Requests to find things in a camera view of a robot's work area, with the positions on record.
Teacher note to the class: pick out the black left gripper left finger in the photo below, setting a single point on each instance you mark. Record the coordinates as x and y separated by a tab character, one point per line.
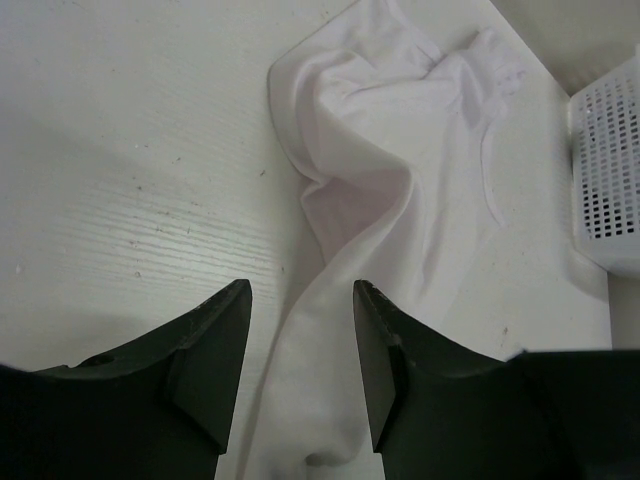
157	407

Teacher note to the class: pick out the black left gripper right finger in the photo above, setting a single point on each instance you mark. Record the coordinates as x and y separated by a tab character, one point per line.
438	410

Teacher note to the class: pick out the white tank top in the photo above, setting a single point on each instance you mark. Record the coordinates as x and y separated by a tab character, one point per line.
394	140

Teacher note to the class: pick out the white perforated plastic basket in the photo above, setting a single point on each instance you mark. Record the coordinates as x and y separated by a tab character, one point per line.
604	126

